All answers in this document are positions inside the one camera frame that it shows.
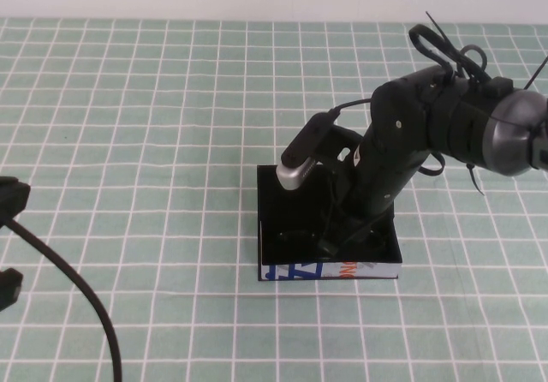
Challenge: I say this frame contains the black printed glasses case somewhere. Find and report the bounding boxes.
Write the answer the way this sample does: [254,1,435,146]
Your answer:
[256,164,404,283]

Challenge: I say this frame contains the black right camera cable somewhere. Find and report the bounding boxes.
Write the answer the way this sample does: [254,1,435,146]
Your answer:
[327,98,446,178]

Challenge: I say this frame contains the black cable tie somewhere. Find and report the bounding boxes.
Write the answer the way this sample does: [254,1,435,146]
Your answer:
[465,163,487,198]
[425,11,457,64]
[524,55,548,91]

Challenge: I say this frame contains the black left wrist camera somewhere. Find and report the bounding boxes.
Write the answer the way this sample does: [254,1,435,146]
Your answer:
[0,176,32,230]

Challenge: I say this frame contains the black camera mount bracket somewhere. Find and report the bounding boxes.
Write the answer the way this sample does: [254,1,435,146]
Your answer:
[316,127,365,173]

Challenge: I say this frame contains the dark framed glasses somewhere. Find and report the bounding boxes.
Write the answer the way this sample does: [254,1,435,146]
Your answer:
[276,226,391,254]

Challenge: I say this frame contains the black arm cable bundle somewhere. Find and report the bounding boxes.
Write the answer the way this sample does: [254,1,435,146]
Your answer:
[408,24,491,84]

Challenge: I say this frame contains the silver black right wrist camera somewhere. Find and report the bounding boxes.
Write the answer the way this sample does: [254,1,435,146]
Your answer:
[276,111,339,191]

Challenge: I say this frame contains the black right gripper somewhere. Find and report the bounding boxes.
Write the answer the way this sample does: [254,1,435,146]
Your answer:
[317,136,429,258]

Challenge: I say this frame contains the black left camera cable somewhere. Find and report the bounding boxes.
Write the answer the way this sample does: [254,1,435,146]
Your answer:
[3,217,124,382]

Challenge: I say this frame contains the green white checked tablecloth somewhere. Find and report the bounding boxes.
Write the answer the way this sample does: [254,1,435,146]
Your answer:
[0,16,548,382]

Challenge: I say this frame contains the black camera cable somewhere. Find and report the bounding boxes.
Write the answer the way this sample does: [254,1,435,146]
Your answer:
[327,98,446,178]
[3,217,124,382]

